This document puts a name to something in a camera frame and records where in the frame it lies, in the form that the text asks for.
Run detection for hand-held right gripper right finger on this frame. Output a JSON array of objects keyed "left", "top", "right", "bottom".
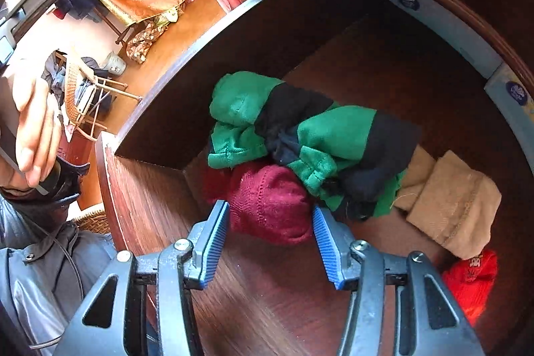
[{"left": 311, "top": 205, "right": 487, "bottom": 356}]

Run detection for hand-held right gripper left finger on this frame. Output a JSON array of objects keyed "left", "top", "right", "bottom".
[{"left": 52, "top": 200, "right": 231, "bottom": 356}]

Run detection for maroon sock bundle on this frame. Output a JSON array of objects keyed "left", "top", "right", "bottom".
[{"left": 202, "top": 162, "right": 313, "bottom": 247}]

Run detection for green and black socks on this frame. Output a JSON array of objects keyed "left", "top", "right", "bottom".
[{"left": 207, "top": 70, "right": 422, "bottom": 221}]

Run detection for beige underwear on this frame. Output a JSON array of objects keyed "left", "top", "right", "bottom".
[{"left": 394, "top": 149, "right": 502, "bottom": 261}]

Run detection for red sock bundle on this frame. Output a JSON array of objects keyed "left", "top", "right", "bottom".
[{"left": 441, "top": 249, "right": 499, "bottom": 325}]

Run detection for dark wooden drawer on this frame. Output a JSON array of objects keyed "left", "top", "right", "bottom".
[{"left": 95, "top": 0, "right": 534, "bottom": 356}]

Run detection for person's left hand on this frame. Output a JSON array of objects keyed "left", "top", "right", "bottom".
[{"left": 0, "top": 60, "right": 65, "bottom": 200}]

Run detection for woven wicker basket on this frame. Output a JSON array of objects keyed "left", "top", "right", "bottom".
[{"left": 69, "top": 203, "right": 111, "bottom": 235}]

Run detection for wicker chair with wooden legs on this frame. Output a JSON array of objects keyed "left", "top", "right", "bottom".
[{"left": 52, "top": 49, "right": 143, "bottom": 144}]

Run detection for floral patterned cloth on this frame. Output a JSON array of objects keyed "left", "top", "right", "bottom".
[{"left": 125, "top": 3, "right": 186, "bottom": 65}]

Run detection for person's grey jacket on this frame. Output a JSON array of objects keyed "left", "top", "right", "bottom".
[{"left": 0, "top": 195, "right": 159, "bottom": 356}]

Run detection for small grey bucket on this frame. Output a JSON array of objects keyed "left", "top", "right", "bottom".
[{"left": 101, "top": 51, "right": 127, "bottom": 74}]

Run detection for blue tissue packet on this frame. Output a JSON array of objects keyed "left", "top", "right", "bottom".
[
  {"left": 387, "top": 0, "right": 503, "bottom": 80},
  {"left": 484, "top": 63, "right": 534, "bottom": 173}
]

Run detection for thin black cable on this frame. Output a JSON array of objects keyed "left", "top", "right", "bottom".
[{"left": 25, "top": 210, "right": 85, "bottom": 350}]

